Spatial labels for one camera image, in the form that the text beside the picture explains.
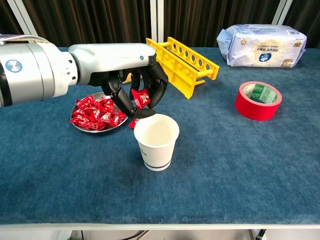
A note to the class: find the black angled strut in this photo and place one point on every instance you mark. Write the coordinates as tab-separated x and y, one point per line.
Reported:
260	235

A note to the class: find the black pleated curtain panel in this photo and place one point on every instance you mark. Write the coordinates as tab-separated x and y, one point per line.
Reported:
10	20
200	20
307	15
87	22

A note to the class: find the red tape roll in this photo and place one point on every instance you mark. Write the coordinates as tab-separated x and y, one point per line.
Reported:
255	110

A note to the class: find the yellow test tube rack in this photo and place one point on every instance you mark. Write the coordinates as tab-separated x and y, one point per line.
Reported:
180	75

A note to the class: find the yellow sponge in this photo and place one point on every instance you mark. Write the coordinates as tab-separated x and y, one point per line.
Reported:
128	79

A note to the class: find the round metal plate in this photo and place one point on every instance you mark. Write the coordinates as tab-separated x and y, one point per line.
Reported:
98	95

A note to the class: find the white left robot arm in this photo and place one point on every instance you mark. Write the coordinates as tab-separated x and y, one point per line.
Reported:
30	72

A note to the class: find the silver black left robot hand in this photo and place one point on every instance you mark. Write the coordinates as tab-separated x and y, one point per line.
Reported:
112	57

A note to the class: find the white frame post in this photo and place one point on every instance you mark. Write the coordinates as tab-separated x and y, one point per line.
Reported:
26	25
282	12
153	20

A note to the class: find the heap of red candies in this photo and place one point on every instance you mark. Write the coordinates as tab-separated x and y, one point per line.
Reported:
95	112

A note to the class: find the white wet wipes pack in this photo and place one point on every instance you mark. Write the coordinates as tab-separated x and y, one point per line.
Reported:
250	50

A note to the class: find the white paper cup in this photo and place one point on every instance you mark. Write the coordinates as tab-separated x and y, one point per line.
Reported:
157	155

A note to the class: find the blue felt table cover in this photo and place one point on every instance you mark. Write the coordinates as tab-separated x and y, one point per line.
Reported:
225	175

